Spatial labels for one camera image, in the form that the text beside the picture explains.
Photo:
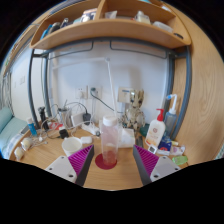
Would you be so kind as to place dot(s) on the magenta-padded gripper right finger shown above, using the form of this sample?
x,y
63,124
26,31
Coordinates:
x,y
148,161

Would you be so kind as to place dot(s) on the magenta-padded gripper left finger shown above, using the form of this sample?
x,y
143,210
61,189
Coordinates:
x,y
80,161

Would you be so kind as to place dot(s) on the clear bottle with white cap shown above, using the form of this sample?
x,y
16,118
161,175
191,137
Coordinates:
x,y
109,140

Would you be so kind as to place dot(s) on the small white clock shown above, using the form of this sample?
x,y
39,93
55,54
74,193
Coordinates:
x,y
152,149

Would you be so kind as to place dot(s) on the white paper cup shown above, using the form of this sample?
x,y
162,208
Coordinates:
x,y
71,145

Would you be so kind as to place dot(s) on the flat round red coaster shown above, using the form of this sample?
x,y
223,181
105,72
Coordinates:
x,y
99,162

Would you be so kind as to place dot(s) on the small blue box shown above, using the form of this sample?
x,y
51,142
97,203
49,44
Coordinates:
x,y
165,144

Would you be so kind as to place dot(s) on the white flat packet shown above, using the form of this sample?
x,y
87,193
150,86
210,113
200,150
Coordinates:
x,y
176,150

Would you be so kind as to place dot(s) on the white pump bottle red top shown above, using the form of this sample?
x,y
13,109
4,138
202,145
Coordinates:
x,y
155,131

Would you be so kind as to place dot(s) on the white tissue box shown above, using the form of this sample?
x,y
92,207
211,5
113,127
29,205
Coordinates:
x,y
127,138

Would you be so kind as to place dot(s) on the small green bottle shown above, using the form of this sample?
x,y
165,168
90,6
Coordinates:
x,y
180,160

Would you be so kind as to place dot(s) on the black charger block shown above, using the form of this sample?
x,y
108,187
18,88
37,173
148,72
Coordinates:
x,y
63,133

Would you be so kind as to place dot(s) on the white power strip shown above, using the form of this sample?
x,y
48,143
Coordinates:
x,y
90,128

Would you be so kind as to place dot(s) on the white charger block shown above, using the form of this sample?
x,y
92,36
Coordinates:
x,y
77,119

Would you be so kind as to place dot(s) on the red white packet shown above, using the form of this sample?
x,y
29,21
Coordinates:
x,y
55,126

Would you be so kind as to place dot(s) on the black plug adapter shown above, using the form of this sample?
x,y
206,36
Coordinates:
x,y
86,117

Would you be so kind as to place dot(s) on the silver metal mug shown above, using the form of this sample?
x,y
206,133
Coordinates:
x,y
63,115

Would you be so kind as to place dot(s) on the beige robot figurine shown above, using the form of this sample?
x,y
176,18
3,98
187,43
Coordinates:
x,y
135,113

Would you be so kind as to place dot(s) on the white oval gadget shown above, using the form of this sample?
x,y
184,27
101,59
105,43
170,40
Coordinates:
x,y
26,143
19,153

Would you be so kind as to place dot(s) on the black electric shaver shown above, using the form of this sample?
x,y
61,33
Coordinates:
x,y
42,116

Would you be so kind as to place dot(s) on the blue tube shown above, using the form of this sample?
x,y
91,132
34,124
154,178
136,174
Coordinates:
x,y
32,127

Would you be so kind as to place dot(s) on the teal bed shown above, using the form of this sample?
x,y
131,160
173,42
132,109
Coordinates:
x,y
8,133

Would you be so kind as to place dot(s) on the white desk lamp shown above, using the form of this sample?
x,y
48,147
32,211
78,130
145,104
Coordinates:
x,y
111,86

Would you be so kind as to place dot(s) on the wooden shelf unit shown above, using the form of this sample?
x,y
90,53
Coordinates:
x,y
110,30

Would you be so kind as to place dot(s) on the white wall network box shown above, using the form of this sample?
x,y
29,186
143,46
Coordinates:
x,y
125,95

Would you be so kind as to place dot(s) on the white wall socket with plug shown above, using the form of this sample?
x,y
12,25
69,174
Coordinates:
x,y
95,92

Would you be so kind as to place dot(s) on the grey metal desk frame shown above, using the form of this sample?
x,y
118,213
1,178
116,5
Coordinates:
x,y
187,66

